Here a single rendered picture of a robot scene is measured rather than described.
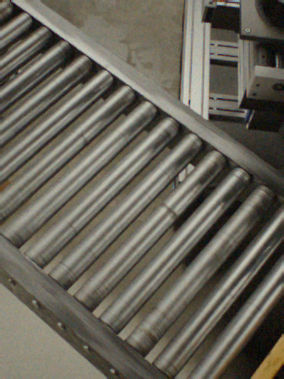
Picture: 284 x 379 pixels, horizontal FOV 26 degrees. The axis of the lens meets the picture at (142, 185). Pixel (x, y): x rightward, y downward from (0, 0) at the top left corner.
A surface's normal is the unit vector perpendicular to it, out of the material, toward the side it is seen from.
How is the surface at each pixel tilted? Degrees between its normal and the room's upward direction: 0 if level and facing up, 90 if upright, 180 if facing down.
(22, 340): 0
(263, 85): 90
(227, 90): 0
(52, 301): 0
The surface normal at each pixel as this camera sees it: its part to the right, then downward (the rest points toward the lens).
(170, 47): 0.09, -0.49
